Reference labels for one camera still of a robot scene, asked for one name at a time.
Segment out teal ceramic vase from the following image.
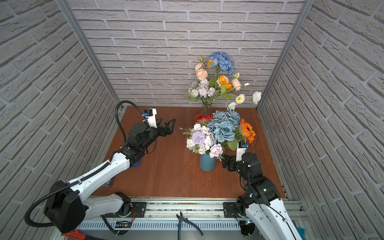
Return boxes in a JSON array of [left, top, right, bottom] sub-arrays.
[[199, 154, 217, 172]]

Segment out white lilac bouquet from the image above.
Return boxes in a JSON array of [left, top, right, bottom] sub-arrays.
[[180, 123, 224, 160], [186, 79, 218, 105]]

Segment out orange gerbera flower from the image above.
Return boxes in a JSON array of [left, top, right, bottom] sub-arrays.
[[228, 119, 256, 151]]

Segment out red gerbera flower stem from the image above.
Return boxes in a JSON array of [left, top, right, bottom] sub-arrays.
[[195, 114, 213, 123]]

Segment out dusty blue hydrangea stem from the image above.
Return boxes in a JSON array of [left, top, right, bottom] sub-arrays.
[[207, 109, 241, 143]]

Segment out clear glass vase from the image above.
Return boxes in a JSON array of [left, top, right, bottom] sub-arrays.
[[202, 101, 212, 115]]

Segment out white ranunculus flower stem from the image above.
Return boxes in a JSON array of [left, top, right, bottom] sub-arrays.
[[222, 86, 262, 110]]

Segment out peach rose flower stem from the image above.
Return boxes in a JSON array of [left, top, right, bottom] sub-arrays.
[[217, 73, 242, 93]]

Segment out blue hydrangea flower stem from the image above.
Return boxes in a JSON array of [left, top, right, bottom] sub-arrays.
[[207, 52, 234, 90]]

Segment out orange yellow flower stem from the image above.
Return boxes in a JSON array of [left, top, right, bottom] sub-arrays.
[[207, 59, 234, 88]]

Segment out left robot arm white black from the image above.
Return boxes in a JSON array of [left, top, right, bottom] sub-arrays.
[[44, 119, 176, 234]]

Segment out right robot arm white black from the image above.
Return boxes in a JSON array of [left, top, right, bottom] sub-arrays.
[[223, 153, 302, 240]]

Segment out blue oval dish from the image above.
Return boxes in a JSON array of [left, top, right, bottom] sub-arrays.
[[132, 161, 141, 167]]

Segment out red clamp tool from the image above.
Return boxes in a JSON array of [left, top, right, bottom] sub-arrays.
[[62, 230, 103, 240]]

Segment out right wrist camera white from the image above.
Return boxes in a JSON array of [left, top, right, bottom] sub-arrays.
[[236, 142, 248, 162]]

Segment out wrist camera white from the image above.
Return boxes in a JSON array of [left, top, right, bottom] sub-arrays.
[[142, 109, 157, 129], [236, 142, 248, 162]]

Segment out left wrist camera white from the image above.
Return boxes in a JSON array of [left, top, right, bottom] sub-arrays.
[[142, 109, 157, 129]]

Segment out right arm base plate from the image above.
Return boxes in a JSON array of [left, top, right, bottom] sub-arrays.
[[223, 201, 249, 218]]

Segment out black corrugated cable conduit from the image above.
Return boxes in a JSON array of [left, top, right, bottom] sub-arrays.
[[23, 100, 144, 236]]

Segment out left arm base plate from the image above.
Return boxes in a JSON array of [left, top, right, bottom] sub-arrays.
[[105, 202, 147, 219]]

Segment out blue handled pliers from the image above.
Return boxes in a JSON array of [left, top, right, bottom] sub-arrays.
[[176, 212, 204, 240]]

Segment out aluminium mounting rail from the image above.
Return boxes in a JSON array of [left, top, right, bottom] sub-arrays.
[[59, 196, 307, 232]]

